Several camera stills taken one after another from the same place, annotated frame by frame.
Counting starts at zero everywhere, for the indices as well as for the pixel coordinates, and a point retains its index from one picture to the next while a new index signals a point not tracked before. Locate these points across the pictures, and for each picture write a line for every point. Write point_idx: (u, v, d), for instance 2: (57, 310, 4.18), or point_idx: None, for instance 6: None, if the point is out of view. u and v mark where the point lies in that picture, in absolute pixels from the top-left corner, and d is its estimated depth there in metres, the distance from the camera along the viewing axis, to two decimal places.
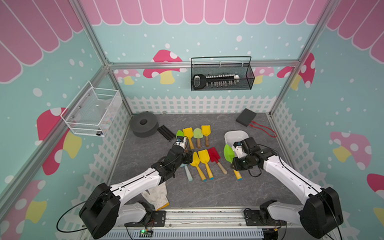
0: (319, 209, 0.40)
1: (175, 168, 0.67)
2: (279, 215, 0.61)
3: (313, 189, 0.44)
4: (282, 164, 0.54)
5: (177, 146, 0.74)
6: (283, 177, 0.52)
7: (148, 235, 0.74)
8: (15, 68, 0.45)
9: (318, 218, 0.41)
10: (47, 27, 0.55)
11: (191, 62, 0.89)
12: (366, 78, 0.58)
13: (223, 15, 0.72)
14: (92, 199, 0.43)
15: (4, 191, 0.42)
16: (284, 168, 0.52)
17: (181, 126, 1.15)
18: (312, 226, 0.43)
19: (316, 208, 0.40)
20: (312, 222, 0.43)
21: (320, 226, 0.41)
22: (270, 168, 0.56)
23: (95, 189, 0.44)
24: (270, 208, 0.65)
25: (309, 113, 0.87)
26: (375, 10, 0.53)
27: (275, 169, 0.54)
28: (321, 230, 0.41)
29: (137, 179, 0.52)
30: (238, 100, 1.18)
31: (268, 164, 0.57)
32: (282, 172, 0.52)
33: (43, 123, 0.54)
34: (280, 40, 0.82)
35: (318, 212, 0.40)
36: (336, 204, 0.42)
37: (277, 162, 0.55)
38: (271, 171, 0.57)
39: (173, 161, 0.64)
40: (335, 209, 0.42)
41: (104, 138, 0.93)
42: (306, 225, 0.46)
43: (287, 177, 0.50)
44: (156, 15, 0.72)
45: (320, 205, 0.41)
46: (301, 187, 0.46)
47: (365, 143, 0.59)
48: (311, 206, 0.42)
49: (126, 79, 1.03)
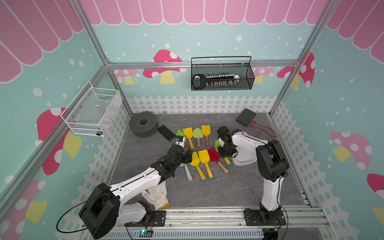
0: (265, 153, 0.54)
1: (175, 167, 0.67)
2: (270, 201, 0.64)
3: (262, 141, 0.59)
4: (243, 132, 0.71)
5: (178, 146, 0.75)
6: (244, 143, 0.66)
7: (148, 235, 0.74)
8: (15, 68, 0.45)
9: (266, 161, 0.53)
10: (47, 27, 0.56)
11: (191, 62, 0.89)
12: (366, 79, 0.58)
13: (223, 15, 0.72)
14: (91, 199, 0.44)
15: (4, 191, 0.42)
16: (244, 135, 0.67)
17: (181, 126, 1.15)
18: (266, 172, 0.55)
19: (262, 154, 0.53)
20: (264, 168, 0.55)
21: (269, 169, 0.53)
22: (234, 139, 0.72)
23: (95, 189, 0.44)
24: (263, 202, 0.68)
25: (309, 113, 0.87)
26: (375, 10, 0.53)
27: (238, 139, 0.69)
28: (271, 172, 0.53)
29: (137, 178, 0.52)
30: (238, 100, 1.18)
31: (233, 137, 0.72)
32: (242, 138, 0.67)
33: (43, 123, 0.54)
34: (280, 39, 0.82)
35: (265, 156, 0.54)
36: (279, 148, 0.55)
37: (239, 133, 0.71)
38: (236, 143, 0.72)
39: (173, 161, 0.64)
40: (279, 155, 0.55)
41: (104, 137, 0.92)
42: (263, 175, 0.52)
43: (245, 140, 0.65)
44: (156, 15, 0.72)
45: (266, 152, 0.54)
46: (254, 143, 0.60)
47: (365, 142, 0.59)
48: (259, 153, 0.55)
49: (126, 79, 1.03)
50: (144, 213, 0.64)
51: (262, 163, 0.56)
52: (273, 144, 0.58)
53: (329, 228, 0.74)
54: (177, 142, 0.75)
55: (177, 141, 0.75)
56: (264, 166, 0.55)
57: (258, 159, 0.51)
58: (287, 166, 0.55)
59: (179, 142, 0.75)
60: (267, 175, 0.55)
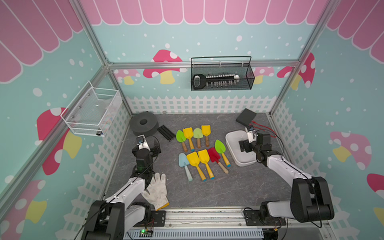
0: (304, 191, 0.44)
1: (151, 165, 0.71)
2: (277, 211, 0.61)
3: (303, 175, 0.48)
4: (282, 158, 0.60)
5: (142, 150, 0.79)
6: (279, 168, 0.58)
7: (148, 235, 0.74)
8: (16, 68, 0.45)
9: (301, 198, 0.44)
10: (47, 27, 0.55)
11: (191, 62, 0.89)
12: (365, 79, 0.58)
13: (223, 15, 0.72)
14: (91, 218, 0.42)
15: (4, 191, 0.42)
16: (283, 161, 0.58)
17: (181, 126, 1.15)
18: (298, 209, 0.45)
19: (299, 188, 0.44)
20: (298, 205, 0.45)
21: (303, 208, 0.43)
22: (269, 161, 0.63)
23: (91, 207, 0.43)
24: (269, 205, 0.66)
25: (309, 113, 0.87)
26: (375, 10, 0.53)
27: (274, 162, 0.61)
28: (304, 212, 0.43)
29: (126, 187, 0.54)
30: (238, 100, 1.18)
31: (269, 159, 0.63)
32: (279, 164, 0.58)
33: (43, 124, 0.55)
34: (280, 39, 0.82)
35: (302, 193, 0.44)
36: (323, 190, 0.44)
37: (277, 157, 0.61)
38: (270, 166, 0.63)
39: (146, 163, 0.67)
40: (323, 197, 0.44)
41: (104, 137, 0.92)
42: (295, 212, 0.47)
43: (282, 167, 0.56)
44: (157, 14, 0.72)
45: (305, 188, 0.44)
46: (293, 174, 0.50)
47: (365, 143, 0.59)
48: (296, 187, 0.45)
49: (126, 79, 1.03)
50: (143, 211, 0.65)
51: (297, 200, 0.45)
52: (319, 183, 0.47)
53: (329, 228, 0.74)
54: (139, 145, 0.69)
55: (140, 144, 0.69)
56: (299, 204, 0.45)
57: (293, 194, 0.47)
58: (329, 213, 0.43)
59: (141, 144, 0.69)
60: (299, 216, 0.45)
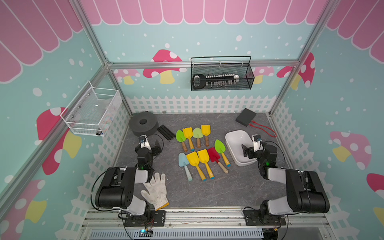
0: (295, 178, 0.49)
1: (150, 162, 0.77)
2: (276, 210, 0.62)
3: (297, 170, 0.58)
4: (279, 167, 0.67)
5: (143, 149, 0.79)
6: (279, 175, 0.61)
7: (147, 235, 0.74)
8: (15, 68, 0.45)
9: (294, 183, 0.48)
10: (47, 27, 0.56)
11: (191, 62, 0.89)
12: (366, 79, 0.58)
13: (223, 15, 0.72)
14: (106, 179, 0.48)
15: (4, 191, 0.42)
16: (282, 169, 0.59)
17: (181, 126, 1.15)
18: (293, 198, 0.47)
19: (291, 175, 0.49)
20: (293, 193, 0.47)
21: (296, 191, 0.46)
22: (270, 171, 0.68)
23: (107, 173, 0.50)
24: (270, 203, 0.66)
25: (309, 113, 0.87)
26: (375, 10, 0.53)
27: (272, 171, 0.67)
28: (298, 195, 0.45)
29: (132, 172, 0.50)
30: (238, 100, 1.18)
31: (270, 170, 0.68)
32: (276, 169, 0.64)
33: (43, 123, 0.54)
34: (280, 39, 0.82)
35: (294, 179, 0.48)
36: (315, 180, 0.48)
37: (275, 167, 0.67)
38: (272, 176, 0.67)
39: (147, 161, 0.74)
40: (316, 186, 0.47)
41: (104, 137, 0.92)
42: (291, 204, 0.48)
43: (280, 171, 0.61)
44: (157, 15, 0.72)
45: (296, 175, 0.49)
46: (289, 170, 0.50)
47: (365, 143, 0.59)
48: (288, 175, 0.50)
49: (126, 80, 1.04)
50: (145, 206, 0.66)
51: (291, 188, 0.48)
52: (310, 174, 0.49)
53: (329, 228, 0.74)
54: (141, 144, 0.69)
55: (142, 143, 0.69)
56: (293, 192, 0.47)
57: (288, 186, 0.50)
58: (323, 201, 0.44)
59: (143, 143, 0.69)
60: (295, 205, 0.46)
